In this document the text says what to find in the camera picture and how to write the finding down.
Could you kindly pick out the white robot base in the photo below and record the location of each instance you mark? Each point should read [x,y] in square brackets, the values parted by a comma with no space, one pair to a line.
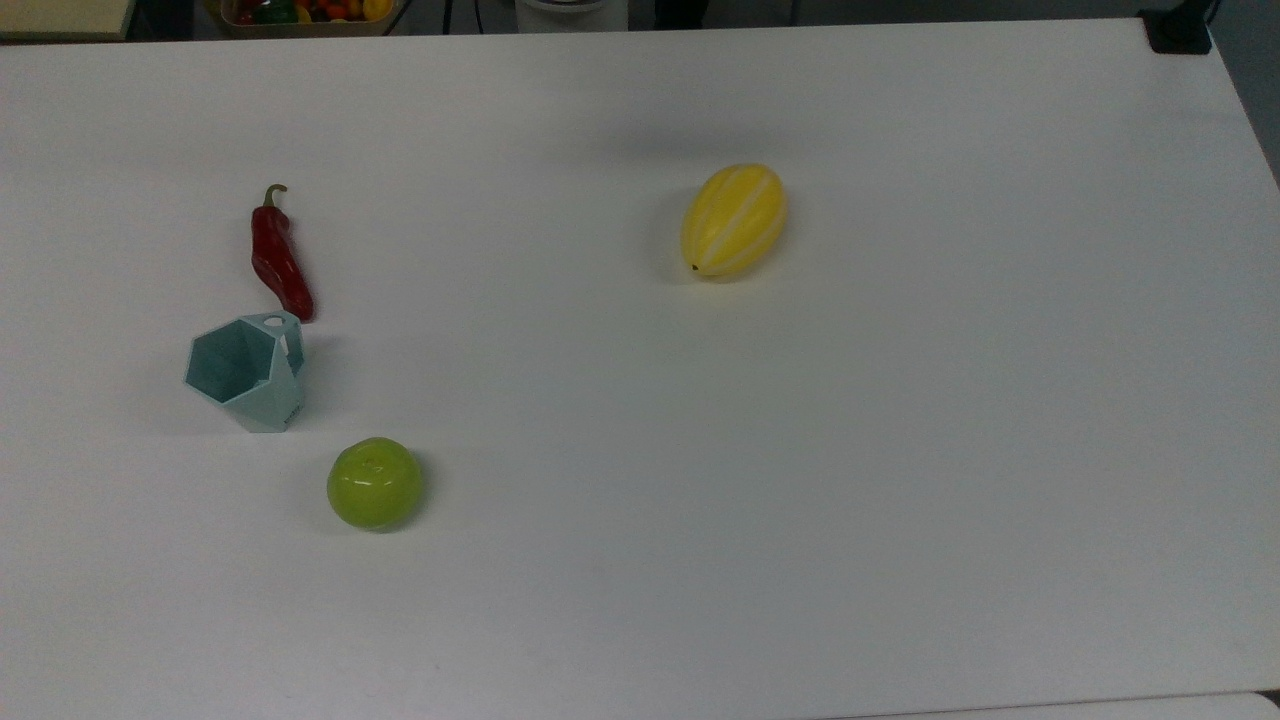
[570,14]

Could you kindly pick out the green apple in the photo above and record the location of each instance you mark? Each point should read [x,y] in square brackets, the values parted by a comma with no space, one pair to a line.
[374,485]

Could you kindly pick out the red chili pepper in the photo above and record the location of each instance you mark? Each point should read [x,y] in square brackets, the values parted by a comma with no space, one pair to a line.
[277,262]

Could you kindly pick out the black table clamp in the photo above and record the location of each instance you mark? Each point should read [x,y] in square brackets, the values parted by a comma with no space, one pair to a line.
[1178,32]

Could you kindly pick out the light blue hexagonal mug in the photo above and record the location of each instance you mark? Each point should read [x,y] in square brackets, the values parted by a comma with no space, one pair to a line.
[262,395]

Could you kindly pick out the tan wooden board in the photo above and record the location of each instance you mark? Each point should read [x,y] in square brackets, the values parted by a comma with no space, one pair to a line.
[60,16]

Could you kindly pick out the box of toy fruit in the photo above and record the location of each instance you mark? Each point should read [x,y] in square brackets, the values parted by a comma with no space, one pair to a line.
[300,14]

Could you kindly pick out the yellow striped melon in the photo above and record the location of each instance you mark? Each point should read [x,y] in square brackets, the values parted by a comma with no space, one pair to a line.
[733,221]

